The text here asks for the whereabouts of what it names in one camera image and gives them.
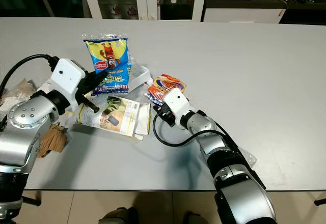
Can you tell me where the brown torn cardboard piece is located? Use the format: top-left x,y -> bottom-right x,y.
35,124 -> 68,159

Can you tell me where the orange red snack packet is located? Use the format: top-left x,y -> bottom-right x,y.
146,73 -> 187,107

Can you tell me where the dark robot foot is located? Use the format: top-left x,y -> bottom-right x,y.
99,207 -> 139,224
180,212 -> 207,224

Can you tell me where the dark right robot foot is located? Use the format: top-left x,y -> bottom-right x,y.
180,212 -> 207,224

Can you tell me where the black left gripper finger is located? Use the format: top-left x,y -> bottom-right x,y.
89,71 -> 111,88
80,96 -> 101,114

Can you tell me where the white low counter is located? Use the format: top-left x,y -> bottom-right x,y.
203,7 -> 286,24

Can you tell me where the green white paper packet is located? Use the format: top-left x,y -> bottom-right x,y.
77,95 -> 152,141

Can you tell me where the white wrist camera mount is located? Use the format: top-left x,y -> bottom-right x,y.
165,87 -> 195,128
50,57 -> 88,108

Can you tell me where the clear plastic crumb bag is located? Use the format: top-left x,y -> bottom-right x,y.
2,78 -> 34,108

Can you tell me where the blue snack bag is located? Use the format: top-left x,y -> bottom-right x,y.
84,36 -> 132,95

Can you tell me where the dark left robot foot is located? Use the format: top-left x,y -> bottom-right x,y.
99,207 -> 139,224

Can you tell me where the small white box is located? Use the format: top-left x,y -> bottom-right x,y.
128,63 -> 151,90

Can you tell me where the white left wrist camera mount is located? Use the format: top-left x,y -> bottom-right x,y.
50,57 -> 88,108

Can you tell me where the clear plastic wrapper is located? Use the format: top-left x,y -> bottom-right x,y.
239,147 -> 258,166

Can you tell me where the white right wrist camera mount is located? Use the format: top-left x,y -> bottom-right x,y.
165,87 -> 195,128

